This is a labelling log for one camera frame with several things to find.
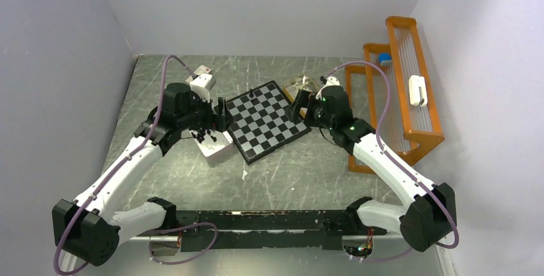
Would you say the yellow tray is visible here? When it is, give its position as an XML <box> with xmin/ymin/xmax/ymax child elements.
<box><xmin>284</xmin><ymin>75</ymin><xmax>319</xmax><ymax>123</ymax></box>

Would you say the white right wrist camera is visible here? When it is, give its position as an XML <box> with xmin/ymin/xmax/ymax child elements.
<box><xmin>320</xmin><ymin>76</ymin><xmax>341</xmax><ymax>88</ymax></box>

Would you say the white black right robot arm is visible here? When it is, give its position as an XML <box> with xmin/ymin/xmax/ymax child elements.
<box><xmin>287</xmin><ymin>85</ymin><xmax>459</xmax><ymax>252</ymax></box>

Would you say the white plastic clip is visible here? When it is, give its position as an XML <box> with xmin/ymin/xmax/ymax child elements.
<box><xmin>409</xmin><ymin>75</ymin><xmax>428</xmax><ymax>107</ymax></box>

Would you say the pink metal tin box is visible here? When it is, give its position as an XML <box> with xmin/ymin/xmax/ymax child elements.
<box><xmin>194</xmin><ymin>131</ymin><xmax>235</xmax><ymax>168</ymax></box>

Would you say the white red card box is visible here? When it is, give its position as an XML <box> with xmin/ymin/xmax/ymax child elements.
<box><xmin>185</xmin><ymin>65</ymin><xmax>214</xmax><ymax>83</ymax></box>

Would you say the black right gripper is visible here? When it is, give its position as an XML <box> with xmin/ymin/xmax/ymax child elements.
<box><xmin>285</xmin><ymin>89</ymin><xmax>336</xmax><ymax>130</ymax></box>

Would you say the black chess pieces pile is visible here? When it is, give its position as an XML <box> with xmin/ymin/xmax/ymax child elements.
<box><xmin>190</xmin><ymin>129</ymin><xmax>217</xmax><ymax>144</ymax></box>

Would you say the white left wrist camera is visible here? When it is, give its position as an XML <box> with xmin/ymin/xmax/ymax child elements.
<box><xmin>189</xmin><ymin>74</ymin><xmax>216</xmax><ymax>103</ymax></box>

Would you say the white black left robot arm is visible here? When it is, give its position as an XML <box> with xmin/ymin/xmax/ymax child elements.
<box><xmin>52</xmin><ymin>83</ymin><xmax>233</xmax><ymax>266</ymax></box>

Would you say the blue round object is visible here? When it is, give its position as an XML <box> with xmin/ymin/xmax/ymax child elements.
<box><xmin>378</xmin><ymin>52</ymin><xmax>393</xmax><ymax>67</ymax></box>

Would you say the orange wooden rack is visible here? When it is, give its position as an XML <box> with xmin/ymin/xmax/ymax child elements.
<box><xmin>344</xmin><ymin>16</ymin><xmax>445</xmax><ymax>165</ymax></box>

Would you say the black white chessboard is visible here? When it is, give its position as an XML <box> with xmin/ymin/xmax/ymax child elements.
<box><xmin>226</xmin><ymin>80</ymin><xmax>311</xmax><ymax>165</ymax></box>

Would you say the black mounting rail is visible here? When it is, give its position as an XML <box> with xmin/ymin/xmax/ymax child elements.
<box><xmin>176</xmin><ymin>210</ymin><xmax>387</xmax><ymax>252</ymax></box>

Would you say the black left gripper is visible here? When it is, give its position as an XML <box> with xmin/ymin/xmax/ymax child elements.
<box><xmin>178</xmin><ymin>89</ymin><xmax>235</xmax><ymax>132</ymax></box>

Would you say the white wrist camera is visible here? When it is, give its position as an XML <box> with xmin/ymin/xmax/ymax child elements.
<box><xmin>320</xmin><ymin>76</ymin><xmax>341</xmax><ymax>88</ymax></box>
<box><xmin>189</xmin><ymin>74</ymin><xmax>216</xmax><ymax>103</ymax></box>

